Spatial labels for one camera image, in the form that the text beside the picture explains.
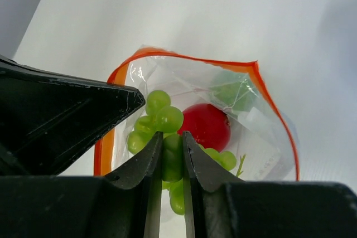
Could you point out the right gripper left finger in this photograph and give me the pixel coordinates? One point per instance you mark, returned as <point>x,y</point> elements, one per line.
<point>133,194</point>

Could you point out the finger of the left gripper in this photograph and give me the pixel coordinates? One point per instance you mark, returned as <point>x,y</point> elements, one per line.
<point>49,120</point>

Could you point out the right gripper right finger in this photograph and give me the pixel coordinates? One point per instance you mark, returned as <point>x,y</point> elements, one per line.
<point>207,200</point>

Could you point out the green fake lettuce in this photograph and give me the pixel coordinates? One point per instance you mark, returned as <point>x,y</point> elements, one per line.
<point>170,143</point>

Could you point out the clear zip top bag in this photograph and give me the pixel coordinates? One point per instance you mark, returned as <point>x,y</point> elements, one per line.
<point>263,134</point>

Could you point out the red fake apple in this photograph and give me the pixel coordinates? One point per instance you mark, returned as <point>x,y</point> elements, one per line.
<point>208,125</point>

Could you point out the green fake lime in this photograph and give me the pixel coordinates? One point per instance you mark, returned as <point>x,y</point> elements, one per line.
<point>233,91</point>

